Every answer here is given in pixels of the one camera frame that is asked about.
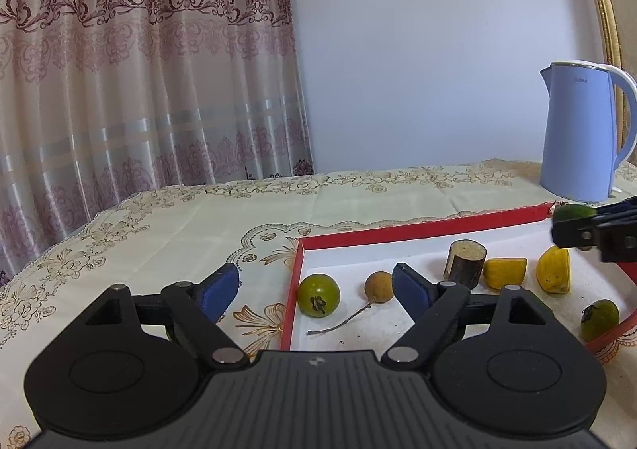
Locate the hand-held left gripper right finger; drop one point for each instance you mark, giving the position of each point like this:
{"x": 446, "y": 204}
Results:
{"x": 413, "y": 287}

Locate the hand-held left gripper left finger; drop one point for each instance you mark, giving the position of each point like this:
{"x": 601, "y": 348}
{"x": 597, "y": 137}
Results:
{"x": 219, "y": 289}

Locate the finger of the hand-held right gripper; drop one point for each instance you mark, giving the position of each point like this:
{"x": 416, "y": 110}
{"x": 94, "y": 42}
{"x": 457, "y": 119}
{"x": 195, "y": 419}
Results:
{"x": 619, "y": 211}
{"x": 572, "y": 232}

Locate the green cucumber piece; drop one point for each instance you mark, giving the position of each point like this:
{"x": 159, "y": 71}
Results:
{"x": 572, "y": 212}

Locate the brown longan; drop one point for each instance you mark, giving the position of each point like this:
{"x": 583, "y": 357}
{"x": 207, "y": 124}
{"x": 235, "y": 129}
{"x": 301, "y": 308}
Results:
{"x": 379, "y": 285}

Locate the large yellow pepper piece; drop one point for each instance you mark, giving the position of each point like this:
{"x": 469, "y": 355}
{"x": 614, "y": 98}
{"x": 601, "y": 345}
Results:
{"x": 555, "y": 269}

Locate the red cardboard box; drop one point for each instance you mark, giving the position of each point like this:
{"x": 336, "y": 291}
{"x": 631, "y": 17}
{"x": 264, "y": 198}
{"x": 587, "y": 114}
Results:
{"x": 398, "y": 233}

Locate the notched purple eggplant piece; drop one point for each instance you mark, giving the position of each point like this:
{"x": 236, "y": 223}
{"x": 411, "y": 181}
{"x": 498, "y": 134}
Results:
{"x": 465, "y": 263}

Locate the small yellow pepper piece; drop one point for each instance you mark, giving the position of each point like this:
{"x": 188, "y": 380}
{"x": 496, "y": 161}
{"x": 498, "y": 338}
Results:
{"x": 505, "y": 273}

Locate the green tomato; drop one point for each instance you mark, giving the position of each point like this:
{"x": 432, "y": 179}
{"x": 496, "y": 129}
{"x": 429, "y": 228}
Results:
{"x": 318, "y": 293}
{"x": 599, "y": 320}

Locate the thin brown twig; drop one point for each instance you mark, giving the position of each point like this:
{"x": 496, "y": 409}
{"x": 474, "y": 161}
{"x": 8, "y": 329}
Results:
{"x": 343, "y": 323}

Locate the light blue electric kettle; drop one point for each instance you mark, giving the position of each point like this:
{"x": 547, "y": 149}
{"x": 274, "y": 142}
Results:
{"x": 577, "y": 140}

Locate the pink floral curtain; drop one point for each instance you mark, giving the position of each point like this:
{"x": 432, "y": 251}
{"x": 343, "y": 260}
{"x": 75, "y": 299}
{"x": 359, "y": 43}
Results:
{"x": 149, "y": 80}

